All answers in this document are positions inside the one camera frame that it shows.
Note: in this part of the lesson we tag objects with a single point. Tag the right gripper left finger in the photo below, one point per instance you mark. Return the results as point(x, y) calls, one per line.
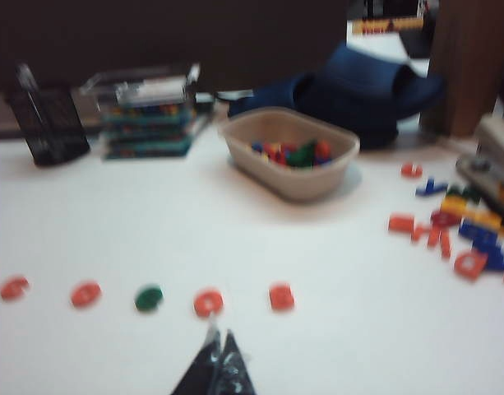
point(198, 374)

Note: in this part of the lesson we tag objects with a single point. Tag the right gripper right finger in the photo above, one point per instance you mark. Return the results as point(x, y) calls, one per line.
point(233, 374)

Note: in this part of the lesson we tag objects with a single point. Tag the orange letter O magnet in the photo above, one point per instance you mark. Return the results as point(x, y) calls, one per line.
point(85, 293)
point(208, 303)

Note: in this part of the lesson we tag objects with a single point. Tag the orange letter C magnet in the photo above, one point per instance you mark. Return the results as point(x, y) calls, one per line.
point(14, 287)

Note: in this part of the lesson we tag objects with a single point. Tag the green round letter magnet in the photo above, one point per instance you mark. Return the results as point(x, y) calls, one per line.
point(149, 297)

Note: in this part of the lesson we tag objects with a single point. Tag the orange squarish letter magnet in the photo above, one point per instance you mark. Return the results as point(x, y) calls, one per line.
point(281, 295)

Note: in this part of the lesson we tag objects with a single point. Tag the colourful magnet letters heap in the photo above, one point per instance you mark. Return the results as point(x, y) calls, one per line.
point(284, 154)

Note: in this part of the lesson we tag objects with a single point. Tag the orange letter E magnet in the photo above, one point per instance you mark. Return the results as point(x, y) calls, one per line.
point(404, 224)

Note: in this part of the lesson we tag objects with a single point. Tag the flat teal magnet letter box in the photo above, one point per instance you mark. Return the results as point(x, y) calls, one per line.
point(149, 112)
point(149, 138)
point(149, 151)

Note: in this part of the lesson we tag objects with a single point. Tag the orange letter W magnet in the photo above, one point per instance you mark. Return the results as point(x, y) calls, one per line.
point(436, 238)

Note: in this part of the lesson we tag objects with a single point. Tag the orange square letter magnet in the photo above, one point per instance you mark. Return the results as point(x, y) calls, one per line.
point(469, 265)

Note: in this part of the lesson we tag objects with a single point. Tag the orange round letter magnet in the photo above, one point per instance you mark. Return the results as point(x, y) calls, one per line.
point(412, 169)

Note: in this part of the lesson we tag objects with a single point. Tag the blue letter magnet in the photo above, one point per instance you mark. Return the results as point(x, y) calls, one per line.
point(482, 236)
point(430, 187)
point(496, 257)

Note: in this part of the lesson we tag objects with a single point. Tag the yellow letter magnet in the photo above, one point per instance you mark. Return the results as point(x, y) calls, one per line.
point(488, 219)
point(459, 205)

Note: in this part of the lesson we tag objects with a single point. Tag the beige pulp tray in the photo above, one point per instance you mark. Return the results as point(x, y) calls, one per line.
point(276, 185)

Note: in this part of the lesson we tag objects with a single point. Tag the navy blue clog shoe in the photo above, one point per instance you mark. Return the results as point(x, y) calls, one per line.
point(272, 96)
point(358, 103)

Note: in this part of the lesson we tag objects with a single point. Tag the black mesh pen holder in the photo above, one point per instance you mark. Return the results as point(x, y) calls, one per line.
point(50, 131)

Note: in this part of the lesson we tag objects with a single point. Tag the clear plastic box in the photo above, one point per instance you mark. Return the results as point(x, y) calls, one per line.
point(153, 88)

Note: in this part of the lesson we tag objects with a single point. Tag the brown desk partition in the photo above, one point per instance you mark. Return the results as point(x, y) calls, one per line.
point(153, 33)

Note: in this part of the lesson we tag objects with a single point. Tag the yellow black striped sign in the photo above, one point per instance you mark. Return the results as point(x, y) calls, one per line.
point(383, 25)

